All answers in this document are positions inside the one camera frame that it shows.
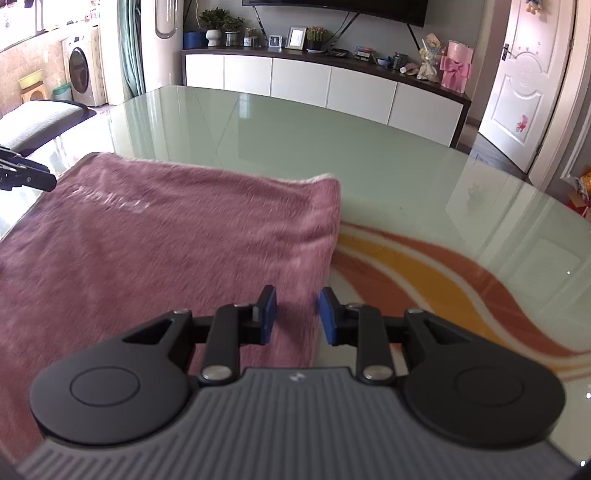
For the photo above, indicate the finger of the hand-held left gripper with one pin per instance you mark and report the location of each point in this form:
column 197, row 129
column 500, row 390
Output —
column 27, row 175

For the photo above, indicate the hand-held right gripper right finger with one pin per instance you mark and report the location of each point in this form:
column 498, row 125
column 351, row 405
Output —
column 328, row 318

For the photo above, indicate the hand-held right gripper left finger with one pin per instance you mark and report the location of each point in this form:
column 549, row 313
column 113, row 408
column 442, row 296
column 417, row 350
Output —
column 268, row 314

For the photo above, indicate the pink towel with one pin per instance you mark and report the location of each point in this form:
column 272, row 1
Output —
column 161, row 230

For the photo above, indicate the grey cushioned chair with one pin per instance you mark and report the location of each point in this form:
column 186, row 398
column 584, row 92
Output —
column 37, row 122

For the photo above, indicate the wooden stool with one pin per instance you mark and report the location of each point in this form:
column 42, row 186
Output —
column 34, row 93

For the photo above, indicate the green trash bin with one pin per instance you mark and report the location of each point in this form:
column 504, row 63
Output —
column 62, row 93

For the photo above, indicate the green basin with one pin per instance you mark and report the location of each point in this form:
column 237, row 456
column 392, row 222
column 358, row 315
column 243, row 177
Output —
column 31, row 80

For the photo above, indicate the white washing machine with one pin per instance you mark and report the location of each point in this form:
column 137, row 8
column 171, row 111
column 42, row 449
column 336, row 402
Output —
column 85, row 71

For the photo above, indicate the teal curtain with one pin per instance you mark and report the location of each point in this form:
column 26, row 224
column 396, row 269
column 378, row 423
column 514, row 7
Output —
column 130, row 46

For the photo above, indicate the white tower air conditioner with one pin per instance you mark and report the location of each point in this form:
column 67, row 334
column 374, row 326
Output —
column 161, row 50

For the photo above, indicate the blue pot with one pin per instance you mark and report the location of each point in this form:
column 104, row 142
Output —
column 194, row 40

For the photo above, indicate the white sideboard cabinet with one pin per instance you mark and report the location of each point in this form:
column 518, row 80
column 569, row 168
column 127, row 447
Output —
column 300, row 83

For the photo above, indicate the green plant in white pot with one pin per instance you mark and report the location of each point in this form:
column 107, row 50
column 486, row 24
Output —
column 213, row 32

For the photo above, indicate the green plant in grey pot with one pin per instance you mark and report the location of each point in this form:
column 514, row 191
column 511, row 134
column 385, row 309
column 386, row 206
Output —
column 233, row 34

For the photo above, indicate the small glass jar plant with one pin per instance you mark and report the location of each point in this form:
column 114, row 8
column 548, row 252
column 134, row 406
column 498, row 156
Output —
column 250, row 39

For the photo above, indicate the purple bowl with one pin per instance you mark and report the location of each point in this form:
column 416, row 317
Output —
column 383, row 61

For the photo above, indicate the black remote control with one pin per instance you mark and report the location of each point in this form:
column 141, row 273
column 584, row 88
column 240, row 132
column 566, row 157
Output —
column 337, row 52

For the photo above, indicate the dark glass jar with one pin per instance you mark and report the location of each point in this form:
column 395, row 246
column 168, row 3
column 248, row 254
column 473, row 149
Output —
column 400, row 61

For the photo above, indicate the stack of books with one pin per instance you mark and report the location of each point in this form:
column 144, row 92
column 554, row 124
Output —
column 364, row 53

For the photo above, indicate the wrapped flower bouquet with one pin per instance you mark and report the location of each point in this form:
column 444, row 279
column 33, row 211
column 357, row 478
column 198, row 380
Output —
column 430, row 60

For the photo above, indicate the small cactus in dark pot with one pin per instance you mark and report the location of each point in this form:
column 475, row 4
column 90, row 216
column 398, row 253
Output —
column 316, row 39

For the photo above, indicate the pink gift box with bow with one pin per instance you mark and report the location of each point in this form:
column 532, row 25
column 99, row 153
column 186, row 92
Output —
column 457, row 67

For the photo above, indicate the yellow snack bag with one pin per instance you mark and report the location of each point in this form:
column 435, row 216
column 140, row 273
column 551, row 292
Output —
column 586, row 184

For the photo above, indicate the white door with sticker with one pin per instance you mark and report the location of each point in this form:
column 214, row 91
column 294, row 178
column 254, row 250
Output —
column 521, row 83

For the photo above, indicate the black television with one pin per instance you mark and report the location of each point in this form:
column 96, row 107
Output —
column 332, row 9

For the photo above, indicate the hanging door toy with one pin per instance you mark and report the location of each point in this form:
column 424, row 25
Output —
column 534, row 6

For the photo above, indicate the small photo frame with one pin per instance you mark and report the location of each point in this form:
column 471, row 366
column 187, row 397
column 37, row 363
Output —
column 275, row 41

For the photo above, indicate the large silver photo frame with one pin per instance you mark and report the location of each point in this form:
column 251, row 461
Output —
column 296, row 38

